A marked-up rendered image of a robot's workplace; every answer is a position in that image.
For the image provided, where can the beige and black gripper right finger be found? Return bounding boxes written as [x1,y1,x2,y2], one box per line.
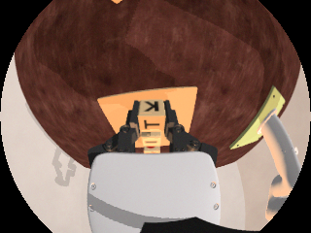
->
[164,100,218,167]

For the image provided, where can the orange flat mat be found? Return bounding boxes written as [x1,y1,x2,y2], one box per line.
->
[97,86,197,133]

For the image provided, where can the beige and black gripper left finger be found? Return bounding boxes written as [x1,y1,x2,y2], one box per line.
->
[87,100,141,168]

